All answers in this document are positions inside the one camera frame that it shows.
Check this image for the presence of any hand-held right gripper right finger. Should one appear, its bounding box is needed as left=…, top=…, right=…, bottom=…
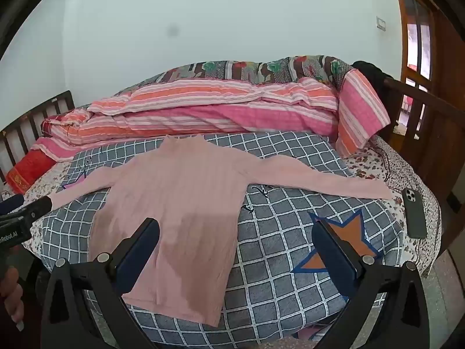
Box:
left=312, top=220, right=431, bottom=349

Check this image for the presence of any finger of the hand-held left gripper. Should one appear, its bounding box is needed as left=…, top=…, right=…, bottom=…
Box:
left=0, top=193, right=24, bottom=216
left=20, top=196, right=52, bottom=223

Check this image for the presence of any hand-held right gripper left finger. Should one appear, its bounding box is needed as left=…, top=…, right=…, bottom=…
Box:
left=41, top=217, right=160, bottom=349

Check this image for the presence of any pink knit sweater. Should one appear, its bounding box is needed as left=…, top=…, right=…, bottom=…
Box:
left=47, top=134, right=395, bottom=328

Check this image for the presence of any person's left hand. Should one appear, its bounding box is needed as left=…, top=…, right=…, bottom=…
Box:
left=0, top=267, right=24, bottom=324

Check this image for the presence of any red pillow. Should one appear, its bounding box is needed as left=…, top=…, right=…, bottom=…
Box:
left=5, top=148, right=55, bottom=195

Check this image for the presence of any grey checked blanket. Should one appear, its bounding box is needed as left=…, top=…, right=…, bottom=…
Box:
left=38, top=131, right=404, bottom=342

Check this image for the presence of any dark cased smartphone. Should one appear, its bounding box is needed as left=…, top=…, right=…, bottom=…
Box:
left=401, top=188, right=427, bottom=238

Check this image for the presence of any floral bed sheet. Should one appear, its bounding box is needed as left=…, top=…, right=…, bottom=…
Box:
left=0, top=134, right=442, bottom=277

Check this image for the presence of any pink striped pillow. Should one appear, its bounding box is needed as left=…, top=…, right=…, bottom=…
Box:
left=334, top=68, right=391, bottom=159

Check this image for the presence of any dark wooden footboard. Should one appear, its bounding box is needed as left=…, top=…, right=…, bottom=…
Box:
left=381, top=76, right=465, bottom=204

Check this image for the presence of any pink orange striped quilt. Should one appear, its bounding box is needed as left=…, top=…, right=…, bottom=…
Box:
left=31, top=78, right=340, bottom=162

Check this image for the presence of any dark clothing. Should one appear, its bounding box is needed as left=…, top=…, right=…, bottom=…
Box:
left=350, top=60, right=395, bottom=91

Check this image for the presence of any floral patchwork quilt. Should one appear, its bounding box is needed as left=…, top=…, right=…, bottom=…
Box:
left=120, top=55, right=355, bottom=88

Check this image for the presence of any wooden glazed door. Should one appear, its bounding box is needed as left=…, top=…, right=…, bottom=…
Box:
left=390, top=0, right=465, bottom=135

